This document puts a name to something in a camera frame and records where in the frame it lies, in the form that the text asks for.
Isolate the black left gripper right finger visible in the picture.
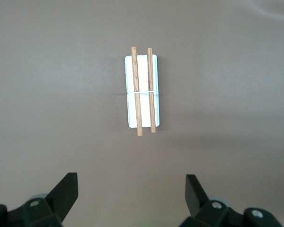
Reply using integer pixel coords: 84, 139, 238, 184
185, 174, 284, 227

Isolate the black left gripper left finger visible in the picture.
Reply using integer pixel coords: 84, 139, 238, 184
0, 172, 79, 227

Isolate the white rack with wooden rods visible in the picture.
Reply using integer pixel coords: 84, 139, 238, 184
124, 46, 161, 137

